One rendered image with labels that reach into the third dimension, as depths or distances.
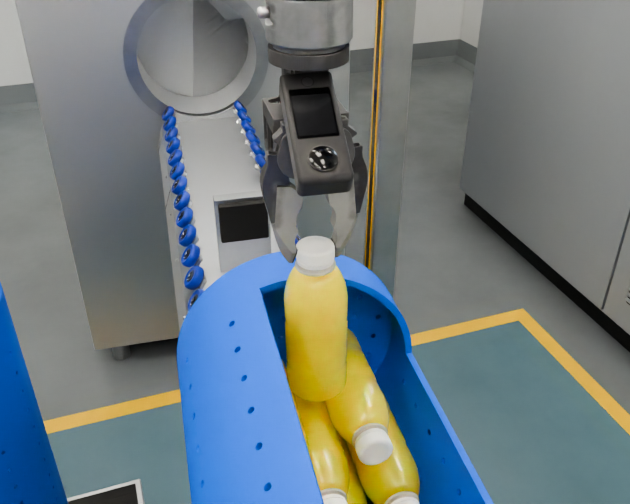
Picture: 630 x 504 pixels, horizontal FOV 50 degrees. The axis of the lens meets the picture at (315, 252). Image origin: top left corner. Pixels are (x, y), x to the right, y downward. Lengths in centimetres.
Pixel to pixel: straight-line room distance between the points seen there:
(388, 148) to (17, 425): 86
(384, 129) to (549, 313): 162
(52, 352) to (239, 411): 210
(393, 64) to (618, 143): 135
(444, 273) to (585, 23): 112
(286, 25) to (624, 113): 203
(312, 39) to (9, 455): 92
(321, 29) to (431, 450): 48
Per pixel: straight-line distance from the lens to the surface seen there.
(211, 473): 64
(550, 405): 246
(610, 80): 257
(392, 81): 136
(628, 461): 237
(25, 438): 130
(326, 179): 54
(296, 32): 58
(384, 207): 147
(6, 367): 121
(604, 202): 264
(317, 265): 66
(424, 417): 83
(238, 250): 128
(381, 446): 75
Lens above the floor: 166
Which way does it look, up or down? 33 degrees down
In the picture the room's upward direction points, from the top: straight up
